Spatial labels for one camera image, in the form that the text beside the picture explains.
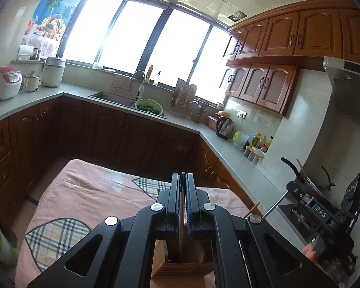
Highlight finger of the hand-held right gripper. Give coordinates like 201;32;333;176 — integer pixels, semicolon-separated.
287;181;315;215

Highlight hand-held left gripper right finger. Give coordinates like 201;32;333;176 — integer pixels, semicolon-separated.
184;173;339;288

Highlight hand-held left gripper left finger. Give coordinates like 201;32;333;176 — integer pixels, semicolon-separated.
27;173;182;288

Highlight dark-tipped wooden chopstick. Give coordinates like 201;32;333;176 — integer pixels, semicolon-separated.
178;172;186;260

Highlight wooden utensil holder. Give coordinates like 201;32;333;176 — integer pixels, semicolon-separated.
151;239;215;279

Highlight person's right hand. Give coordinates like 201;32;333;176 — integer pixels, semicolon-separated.
302;242;318;261

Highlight black wok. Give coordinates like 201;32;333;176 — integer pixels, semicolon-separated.
280;157;348;207

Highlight tan wooden utensil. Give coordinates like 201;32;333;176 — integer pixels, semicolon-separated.
187;240;205;261

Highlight light wooden chopstick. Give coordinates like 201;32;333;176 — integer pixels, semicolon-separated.
244;202;260;218

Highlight white spice jar set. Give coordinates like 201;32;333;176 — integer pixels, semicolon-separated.
244;145;266;165

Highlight green-lid white pitcher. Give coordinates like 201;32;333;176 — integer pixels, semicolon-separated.
232;131;249;150

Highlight pink heart-print blanket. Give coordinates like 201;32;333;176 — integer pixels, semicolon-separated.
15;158;252;288

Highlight steel electric kettle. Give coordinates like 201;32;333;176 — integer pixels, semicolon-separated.
215;115;234;140

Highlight wooden base cabinets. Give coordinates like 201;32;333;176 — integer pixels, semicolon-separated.
0;96;264;225

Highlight green colander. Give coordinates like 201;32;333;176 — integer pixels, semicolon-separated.
135;98;163;116

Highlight metal dish rack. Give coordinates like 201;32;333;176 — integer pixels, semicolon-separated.
169;84;203;117

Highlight steel range hood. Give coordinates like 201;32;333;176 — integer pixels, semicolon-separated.
322;56;360;132

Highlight chrome kitchen faucet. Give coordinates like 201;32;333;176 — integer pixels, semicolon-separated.
130;70;146;102

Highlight steel kitchen sink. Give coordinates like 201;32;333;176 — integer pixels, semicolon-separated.
88;91;167;119

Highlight wooden cutting board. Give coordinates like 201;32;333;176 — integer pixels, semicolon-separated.
174;78;198;96

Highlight large kitchen window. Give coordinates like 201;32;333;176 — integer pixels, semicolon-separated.
60;0;237;105

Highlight white-lined trash bin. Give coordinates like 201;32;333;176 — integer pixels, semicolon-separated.
0;216;18;266

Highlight white electric pot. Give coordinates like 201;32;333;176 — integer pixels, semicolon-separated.
41;57;67;87

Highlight small white cooker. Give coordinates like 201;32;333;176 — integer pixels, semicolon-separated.
24;70;41;92

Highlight pink and white rice cooker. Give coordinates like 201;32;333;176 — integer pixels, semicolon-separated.
0;66;22;100

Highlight short wooden wall cabinets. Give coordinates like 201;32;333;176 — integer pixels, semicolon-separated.
219;57;300;117

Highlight tall wooden wall cabinets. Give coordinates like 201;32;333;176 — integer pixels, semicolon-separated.
223;0;360;66

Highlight fruit and palm wall poster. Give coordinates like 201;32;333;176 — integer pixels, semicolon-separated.
20;0;87;57

